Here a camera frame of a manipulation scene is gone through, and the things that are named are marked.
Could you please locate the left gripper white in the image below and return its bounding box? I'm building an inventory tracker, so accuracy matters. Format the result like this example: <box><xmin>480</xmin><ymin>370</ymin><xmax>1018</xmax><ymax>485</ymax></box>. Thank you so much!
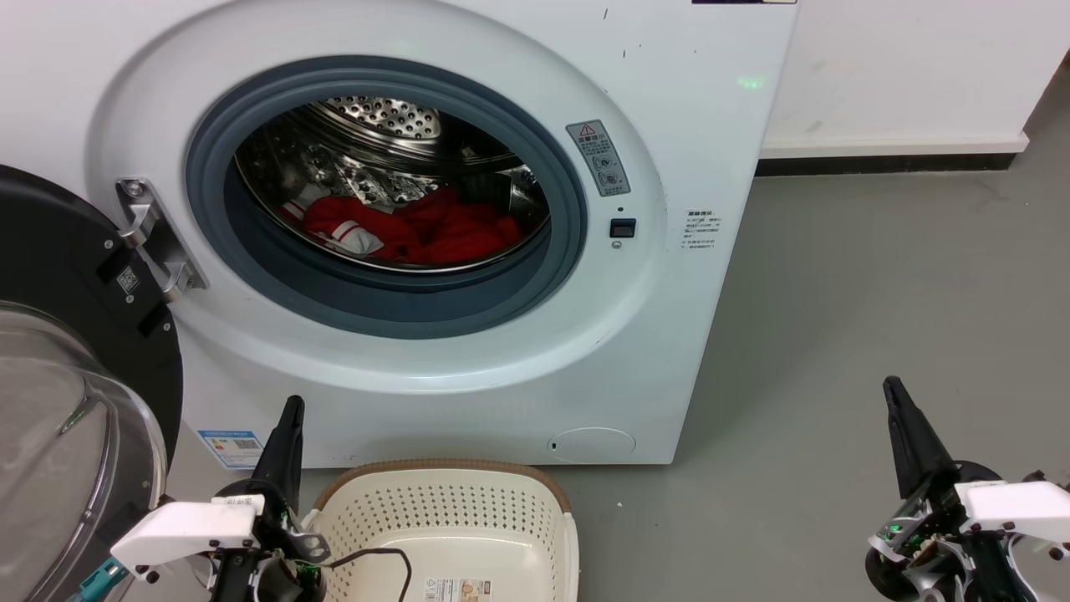
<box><xmin>110</xmin><ymin>396</ymin><xmax>331</xmax><ymax>602</ymax></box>

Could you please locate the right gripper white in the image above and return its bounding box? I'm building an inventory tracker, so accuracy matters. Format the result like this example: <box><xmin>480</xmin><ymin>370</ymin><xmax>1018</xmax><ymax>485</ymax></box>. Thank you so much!
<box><xmin>865</xmin><ymin>376</ymin><xmax>1070</xmax><ymax>602</ymax></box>

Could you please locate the red garment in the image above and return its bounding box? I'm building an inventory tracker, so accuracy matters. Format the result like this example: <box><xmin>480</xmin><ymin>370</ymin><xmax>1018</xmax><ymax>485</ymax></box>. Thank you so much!
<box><xmin>280</xmin><ymin>186</ymin><xmax>524</xmax><ymax>267</ymax></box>

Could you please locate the cream perforated laundry basket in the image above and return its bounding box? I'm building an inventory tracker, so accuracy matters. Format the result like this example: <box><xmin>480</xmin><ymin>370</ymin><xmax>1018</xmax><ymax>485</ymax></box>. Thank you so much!
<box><xmin>301</xmin><ymin>459</ymin><xmax>580</xmax><ymax>602</ymax></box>

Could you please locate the black glass washer door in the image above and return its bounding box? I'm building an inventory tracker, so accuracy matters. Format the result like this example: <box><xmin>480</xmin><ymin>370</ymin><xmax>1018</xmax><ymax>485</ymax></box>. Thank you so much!
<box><xmin>0</xmin><ymin>165</ymin><xmax>185</xmax><ymax>602</ymax></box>

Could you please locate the stainless steel washing machine drum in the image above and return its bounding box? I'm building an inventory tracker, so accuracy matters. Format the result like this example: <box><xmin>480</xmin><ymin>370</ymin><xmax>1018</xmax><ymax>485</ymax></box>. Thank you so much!
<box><xmin>234</xmin><ymin>96</ymin><xmax>551</xmax><ymax>273</ymax></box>

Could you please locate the blue energy label sticker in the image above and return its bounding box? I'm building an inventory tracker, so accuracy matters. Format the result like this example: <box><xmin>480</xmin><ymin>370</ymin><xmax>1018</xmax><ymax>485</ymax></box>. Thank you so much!
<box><xmin>197</xmin><ymin>430</ymin><xmax>265</xmax><ymax>469</ymax></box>

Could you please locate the grey rubber door gasket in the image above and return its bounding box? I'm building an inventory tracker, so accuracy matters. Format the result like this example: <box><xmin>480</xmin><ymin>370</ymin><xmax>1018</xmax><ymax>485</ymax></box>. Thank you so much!
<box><xmin>186</xmin><ymin>55</ymin><xmax>589</xmax><ymax>340</ymax></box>

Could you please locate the silver metal door hinge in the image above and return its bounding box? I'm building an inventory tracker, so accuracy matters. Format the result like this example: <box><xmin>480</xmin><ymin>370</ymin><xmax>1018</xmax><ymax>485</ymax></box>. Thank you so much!
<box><xmin>115</xmin><ymin>177</ymin><xmax>208</xmax><ymax>304</ymax></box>

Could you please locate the white front-load washing machine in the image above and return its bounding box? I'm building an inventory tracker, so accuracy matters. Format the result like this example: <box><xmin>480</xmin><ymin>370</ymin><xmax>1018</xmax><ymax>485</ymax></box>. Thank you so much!
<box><xmin>0</xmin><ymin>0</ymin><xmax>799</xmax><ymax>469</ymax></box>

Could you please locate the round white filter cover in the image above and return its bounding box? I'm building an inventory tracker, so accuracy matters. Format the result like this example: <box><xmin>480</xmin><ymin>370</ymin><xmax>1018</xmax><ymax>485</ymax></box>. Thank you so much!
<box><xmin>548</xmin><ymin>427</ymin><xmax>637</xmax><ymax>463</ymax></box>

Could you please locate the small text sticker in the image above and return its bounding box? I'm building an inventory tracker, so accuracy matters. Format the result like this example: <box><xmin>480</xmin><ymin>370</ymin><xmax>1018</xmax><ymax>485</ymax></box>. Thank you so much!
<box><xmin>681</xmin><ymin>209</ymin><xmax>721</xmax><ymax>253</ymax></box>

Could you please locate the grey warning sticker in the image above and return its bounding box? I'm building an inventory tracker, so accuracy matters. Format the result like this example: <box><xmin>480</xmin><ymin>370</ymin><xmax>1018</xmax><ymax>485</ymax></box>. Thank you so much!
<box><xmin>566</xmin><ymin>120</ymin><xmax>632</xmax><ymax>198</ymax></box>

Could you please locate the thin black cable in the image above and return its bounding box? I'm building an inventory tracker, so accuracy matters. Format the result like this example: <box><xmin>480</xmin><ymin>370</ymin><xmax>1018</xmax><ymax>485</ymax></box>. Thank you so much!
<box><xmin>322</xmin><ymin>548</ymin><xmax>412</xmax><ymax>602</ymax></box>

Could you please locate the teal cable connector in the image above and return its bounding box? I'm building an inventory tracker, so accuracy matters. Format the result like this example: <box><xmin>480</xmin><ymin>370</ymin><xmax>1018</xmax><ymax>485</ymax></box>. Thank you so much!
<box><xmin>71</xmin><ymin>562</ymin><xmax>126</xmax><ymax>602</ymax></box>

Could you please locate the black wall baseboard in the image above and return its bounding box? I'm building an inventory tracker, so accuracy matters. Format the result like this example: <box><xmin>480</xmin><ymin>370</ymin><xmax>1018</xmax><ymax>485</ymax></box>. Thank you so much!
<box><xmin>755</xmin><ymin>152</ymin><xmax>1017</xmax><ymax>177</ymax></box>

